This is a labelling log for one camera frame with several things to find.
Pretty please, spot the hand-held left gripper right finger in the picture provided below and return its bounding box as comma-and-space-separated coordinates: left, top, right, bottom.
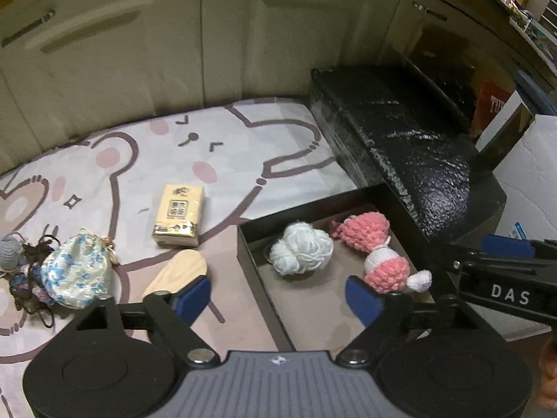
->
339, 276, 505, 369

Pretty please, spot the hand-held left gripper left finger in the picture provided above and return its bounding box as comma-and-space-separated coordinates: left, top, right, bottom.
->
74, 275, 220, 367

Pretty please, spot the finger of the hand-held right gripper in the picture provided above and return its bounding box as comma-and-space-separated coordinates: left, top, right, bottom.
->
429, 234, 557, 273

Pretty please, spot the oval wooden block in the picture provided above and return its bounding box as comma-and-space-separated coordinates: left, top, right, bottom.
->
143, 249, 208, 301

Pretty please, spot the black shallow box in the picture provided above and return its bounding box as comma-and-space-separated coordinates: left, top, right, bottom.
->
237, 183, 440, 351

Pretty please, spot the blue floral drawstring pouch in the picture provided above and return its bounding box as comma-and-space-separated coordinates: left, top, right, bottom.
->
40, 232, 116, 310

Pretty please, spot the grey braided cord bundle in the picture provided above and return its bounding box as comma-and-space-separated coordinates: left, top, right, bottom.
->
0, 233, 26, 271

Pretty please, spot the pink white crochet toy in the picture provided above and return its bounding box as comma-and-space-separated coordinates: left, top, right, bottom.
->
328, 211, 433, 293

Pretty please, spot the white labelled carton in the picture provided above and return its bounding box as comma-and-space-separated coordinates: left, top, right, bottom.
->
474, 113, 557, 245

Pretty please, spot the yellow tissue packet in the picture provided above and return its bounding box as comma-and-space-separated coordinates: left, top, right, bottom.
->
151, 184, 205, 247

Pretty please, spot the white yarn ball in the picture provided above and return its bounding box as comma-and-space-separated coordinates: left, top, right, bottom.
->
269, 221, 335, 276

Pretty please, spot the bear printed blanket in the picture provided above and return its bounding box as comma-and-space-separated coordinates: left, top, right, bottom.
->
0, 98, 362, 418

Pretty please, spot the red box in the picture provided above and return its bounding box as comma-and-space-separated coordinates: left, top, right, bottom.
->
472, 79, 512, 133

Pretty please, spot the blue box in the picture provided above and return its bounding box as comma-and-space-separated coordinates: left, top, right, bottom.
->
513, 70, 557, 116

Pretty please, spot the beige cabinet door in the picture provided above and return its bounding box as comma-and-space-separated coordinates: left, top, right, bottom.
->
200, 0, 407, 109
392, 0, 514, 79
0, 0, 205, 175

